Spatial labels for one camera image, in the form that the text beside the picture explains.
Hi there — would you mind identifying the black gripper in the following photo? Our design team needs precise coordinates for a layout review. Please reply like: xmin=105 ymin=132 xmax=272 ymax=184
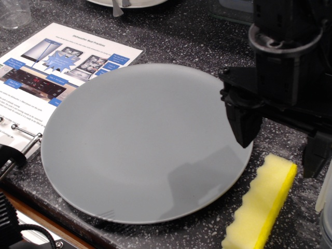
xmin=219 ymin=24 xmax=331 ymax=178

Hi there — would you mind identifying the yellow sponge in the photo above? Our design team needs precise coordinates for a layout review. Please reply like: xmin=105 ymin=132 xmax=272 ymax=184
xmin=221 ymin=154 xmax=297 ymax=249

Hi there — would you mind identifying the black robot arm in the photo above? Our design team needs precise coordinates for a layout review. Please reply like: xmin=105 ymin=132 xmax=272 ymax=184
xmin=219 ymin=1 xmax=331 ymax=178

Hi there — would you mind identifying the grey round plate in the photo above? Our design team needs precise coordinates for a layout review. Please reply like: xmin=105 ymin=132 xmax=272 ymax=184
xmin=41 ymin=64 xmax=252 ymax=224

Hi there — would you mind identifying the white plate with cutlery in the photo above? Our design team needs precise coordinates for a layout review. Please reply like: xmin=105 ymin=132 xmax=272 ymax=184
xmin=89 ymin=0 xmax=167 ymax=17

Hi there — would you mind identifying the translucent plastic container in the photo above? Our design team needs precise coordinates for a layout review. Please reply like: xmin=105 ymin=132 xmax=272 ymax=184
xmin=315 ymin=162 xmax=331 ymax=249

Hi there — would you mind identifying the clear glass container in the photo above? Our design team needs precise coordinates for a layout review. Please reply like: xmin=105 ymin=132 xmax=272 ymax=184
xmin=207 ymin=0 xmax=254 ymax=25

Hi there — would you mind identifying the laminated dishwasher instruction sheet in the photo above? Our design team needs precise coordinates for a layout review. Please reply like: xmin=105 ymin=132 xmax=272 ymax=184
xmin=1 ymin=23 xmax=144 ymax=150

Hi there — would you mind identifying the metal clamp with black handle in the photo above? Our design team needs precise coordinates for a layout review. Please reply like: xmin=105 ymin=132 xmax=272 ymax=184
xmin=1 ymin=124 xmax=43 ymax=182

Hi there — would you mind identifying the black cable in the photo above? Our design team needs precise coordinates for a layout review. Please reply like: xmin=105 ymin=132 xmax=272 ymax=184
xmin=15 ymin=223 xmax=59 ymax=249

